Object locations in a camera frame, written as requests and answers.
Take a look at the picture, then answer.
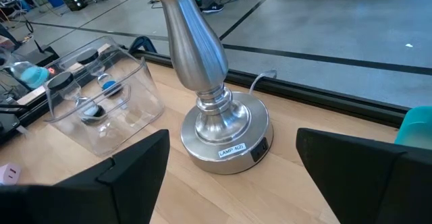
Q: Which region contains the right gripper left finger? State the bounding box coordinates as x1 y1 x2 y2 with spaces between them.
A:
0 128 171 224

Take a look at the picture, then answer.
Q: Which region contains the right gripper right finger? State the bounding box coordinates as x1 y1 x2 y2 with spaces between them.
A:
296 128 432 224

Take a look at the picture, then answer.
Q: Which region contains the teal plastic tray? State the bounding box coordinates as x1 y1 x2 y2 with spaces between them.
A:
394 105 432 150

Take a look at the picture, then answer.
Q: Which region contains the pink power adapter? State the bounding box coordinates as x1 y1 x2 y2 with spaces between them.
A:
0 162 22 186

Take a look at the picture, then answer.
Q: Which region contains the white sand hourglass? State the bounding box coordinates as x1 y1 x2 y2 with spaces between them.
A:
46 71 106 124

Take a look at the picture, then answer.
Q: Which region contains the light blue sand hourglass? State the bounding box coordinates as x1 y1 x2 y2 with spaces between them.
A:
76 48 125 99

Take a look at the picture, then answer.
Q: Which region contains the clear plastic bin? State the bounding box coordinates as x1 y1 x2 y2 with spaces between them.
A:
43 35 165 157

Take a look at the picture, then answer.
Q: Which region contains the black clamp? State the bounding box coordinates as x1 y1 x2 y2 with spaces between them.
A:
127 35 159 55

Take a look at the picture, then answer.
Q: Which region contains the silver table lamp white shade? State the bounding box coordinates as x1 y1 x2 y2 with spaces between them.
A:
151 0 274 176

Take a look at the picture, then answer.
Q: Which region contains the person's shoe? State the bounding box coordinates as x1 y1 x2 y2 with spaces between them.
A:
201 1 225 15

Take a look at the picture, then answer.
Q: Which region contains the black aluminium table frame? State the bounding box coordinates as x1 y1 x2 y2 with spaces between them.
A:
0 48 411 144

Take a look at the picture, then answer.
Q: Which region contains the clear lamp power cord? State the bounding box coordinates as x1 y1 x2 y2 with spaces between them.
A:
248 69 278 95

